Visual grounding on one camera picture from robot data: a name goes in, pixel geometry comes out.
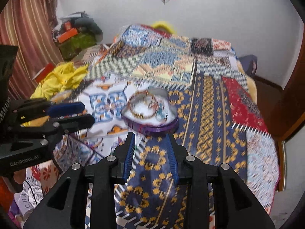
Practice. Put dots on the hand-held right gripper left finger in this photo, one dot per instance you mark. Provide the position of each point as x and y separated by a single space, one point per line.
129 157

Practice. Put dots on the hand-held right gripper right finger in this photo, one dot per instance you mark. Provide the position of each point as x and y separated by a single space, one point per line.
172 162

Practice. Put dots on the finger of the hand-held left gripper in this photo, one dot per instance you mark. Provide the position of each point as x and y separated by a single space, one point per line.
66 108
76 122

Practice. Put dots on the purple heart-shaped jewelry box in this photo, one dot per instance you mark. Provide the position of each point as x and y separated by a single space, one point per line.
152 126

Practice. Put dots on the yellow cloth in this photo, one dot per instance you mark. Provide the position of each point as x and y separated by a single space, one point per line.
60 78

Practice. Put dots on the white printed cloth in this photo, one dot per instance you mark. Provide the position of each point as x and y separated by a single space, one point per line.
31 190

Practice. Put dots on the red and white box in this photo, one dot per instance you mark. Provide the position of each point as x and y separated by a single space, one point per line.
44 71

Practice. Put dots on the green patterned cloth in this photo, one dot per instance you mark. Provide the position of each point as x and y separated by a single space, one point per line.
78 45

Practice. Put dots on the colourful patchwork blanket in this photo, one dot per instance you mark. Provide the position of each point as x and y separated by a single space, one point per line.
202 105

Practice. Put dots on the large orange box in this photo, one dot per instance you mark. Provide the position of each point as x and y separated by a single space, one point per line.
68 35

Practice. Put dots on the small orange box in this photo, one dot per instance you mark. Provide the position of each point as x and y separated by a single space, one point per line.
67 25

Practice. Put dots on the dark grey cloth bundle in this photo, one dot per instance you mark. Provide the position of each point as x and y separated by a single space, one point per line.
91 27

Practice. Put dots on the striped red curtain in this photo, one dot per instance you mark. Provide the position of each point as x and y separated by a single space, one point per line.
26 28

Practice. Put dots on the dark blue bag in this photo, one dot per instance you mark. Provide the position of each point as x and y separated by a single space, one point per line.
249 64

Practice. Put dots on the yellow foam tube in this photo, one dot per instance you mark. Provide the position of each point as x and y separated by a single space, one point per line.
164 26

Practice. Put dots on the brown wooden wardrobe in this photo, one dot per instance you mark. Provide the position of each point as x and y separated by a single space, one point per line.
295 114

